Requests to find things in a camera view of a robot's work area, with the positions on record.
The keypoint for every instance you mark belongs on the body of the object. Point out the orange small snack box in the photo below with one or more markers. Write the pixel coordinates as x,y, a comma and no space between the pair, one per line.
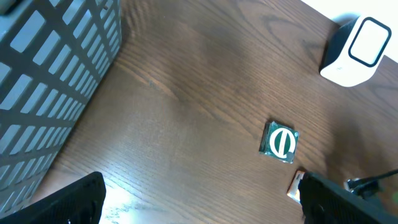
293,190

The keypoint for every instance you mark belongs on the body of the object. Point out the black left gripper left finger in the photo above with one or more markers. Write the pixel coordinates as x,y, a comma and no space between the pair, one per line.
79,202

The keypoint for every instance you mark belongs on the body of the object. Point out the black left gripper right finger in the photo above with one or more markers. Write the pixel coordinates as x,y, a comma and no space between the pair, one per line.
324,202

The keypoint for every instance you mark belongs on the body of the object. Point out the white barcode scanner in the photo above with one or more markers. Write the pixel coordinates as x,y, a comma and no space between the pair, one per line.
355,50

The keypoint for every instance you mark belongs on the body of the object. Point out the grey plastic mesh basket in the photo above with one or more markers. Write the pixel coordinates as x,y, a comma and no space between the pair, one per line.
54,55

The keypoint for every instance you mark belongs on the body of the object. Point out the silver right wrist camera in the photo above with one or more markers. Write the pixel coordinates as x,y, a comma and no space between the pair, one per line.
365,188

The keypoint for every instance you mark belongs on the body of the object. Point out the round green label package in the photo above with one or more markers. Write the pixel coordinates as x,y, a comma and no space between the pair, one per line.
279,142

